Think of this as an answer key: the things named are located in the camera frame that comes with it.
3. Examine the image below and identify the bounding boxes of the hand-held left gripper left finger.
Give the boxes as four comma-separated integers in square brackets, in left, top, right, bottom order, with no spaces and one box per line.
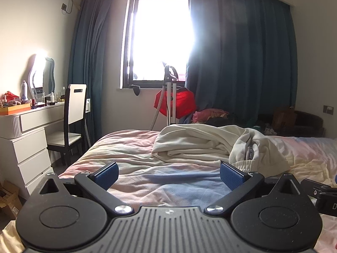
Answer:
[39,161,133,215]

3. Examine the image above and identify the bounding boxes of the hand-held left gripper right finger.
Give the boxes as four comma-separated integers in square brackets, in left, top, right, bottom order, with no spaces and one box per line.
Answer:
[207,161,303,214]

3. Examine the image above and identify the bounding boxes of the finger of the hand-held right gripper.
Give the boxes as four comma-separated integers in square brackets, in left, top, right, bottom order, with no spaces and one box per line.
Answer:
[301,179,332,194]

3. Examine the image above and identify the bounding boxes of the cream white garment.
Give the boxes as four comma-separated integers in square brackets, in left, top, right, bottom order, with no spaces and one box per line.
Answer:
[151,123,290,177]

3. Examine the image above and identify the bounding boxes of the pink clothes pile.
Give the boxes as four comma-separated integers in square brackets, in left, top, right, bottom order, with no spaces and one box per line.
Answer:
[192,108,229,124]

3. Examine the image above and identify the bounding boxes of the pastel bed sheet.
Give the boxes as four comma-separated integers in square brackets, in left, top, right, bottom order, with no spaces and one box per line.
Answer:
[0,129,337,253]

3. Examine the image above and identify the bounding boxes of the dark armchair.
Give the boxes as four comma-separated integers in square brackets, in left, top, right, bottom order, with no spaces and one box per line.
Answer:
[258,109,325,137]

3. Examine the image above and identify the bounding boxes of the black and white chair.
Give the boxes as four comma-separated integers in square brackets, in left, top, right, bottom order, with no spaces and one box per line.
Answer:
[46,84,88,166]

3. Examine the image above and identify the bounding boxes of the white dressing table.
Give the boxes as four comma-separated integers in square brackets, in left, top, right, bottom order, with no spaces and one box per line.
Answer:
[0,101,66,199]

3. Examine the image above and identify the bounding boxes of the red bag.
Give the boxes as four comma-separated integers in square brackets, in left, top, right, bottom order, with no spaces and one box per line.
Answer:
[153,86,197,118]

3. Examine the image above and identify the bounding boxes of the row of cosmetic bottles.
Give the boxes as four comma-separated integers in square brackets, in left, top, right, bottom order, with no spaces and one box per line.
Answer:
[30,87,66,109]

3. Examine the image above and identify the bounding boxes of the garment steamer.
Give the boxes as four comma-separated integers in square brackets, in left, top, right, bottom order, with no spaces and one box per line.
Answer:
[150,65,182,131]

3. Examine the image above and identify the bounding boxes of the cardboard box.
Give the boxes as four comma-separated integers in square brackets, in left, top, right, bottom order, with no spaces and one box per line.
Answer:
[0,180,23,217]

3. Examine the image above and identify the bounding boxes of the orange box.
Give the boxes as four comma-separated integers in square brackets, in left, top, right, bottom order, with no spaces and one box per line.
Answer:
[0,102,31,116]

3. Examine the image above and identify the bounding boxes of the wavy lit mirror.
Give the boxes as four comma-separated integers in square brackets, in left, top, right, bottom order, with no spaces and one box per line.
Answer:
[28,54,56,102]

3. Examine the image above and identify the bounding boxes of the blue curtain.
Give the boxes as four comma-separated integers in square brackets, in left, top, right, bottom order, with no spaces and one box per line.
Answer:
[184,0,298,127]
[67,0,132,149]

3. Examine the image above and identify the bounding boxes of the window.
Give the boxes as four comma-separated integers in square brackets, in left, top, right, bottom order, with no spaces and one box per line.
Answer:
[120,0,195,90]

